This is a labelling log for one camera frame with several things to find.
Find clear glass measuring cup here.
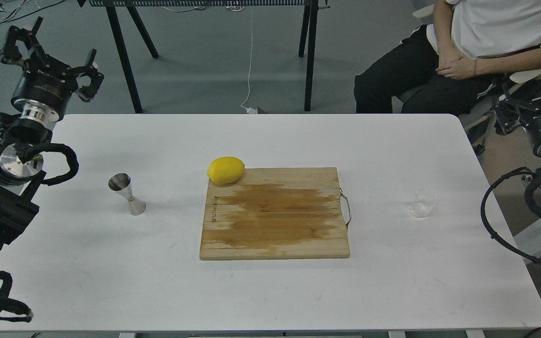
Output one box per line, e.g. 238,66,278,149
408,190,439,218

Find steel double jigger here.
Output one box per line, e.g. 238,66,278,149
108,173,146,216

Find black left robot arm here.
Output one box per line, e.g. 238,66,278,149
0,17,104,323

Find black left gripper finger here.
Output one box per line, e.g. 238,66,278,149
0,17,49,67
67,48,104,102

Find person's right hand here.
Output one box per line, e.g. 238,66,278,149
435,51,477,80

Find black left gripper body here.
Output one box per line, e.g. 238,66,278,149
11,60,78,122

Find yellow lemon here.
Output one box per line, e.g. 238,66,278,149
206,156,245,185

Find wooden cutting board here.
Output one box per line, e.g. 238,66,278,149
199,167,350,261

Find seated person white shirt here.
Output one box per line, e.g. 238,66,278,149
354,0,541,116

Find white office chair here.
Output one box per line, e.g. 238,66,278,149
393,4,541,155

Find white cable on floor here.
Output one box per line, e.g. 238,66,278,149
240,7,259,115

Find black metal frame table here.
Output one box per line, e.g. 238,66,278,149
72,0,321,114

